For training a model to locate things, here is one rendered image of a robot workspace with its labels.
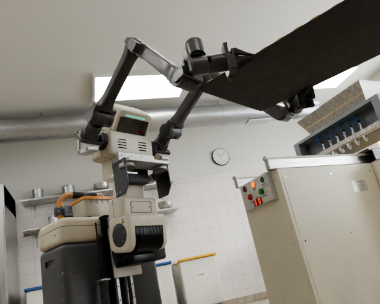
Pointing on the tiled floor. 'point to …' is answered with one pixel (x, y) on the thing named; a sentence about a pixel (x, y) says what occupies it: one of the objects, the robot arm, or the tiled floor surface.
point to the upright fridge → (2, 247)
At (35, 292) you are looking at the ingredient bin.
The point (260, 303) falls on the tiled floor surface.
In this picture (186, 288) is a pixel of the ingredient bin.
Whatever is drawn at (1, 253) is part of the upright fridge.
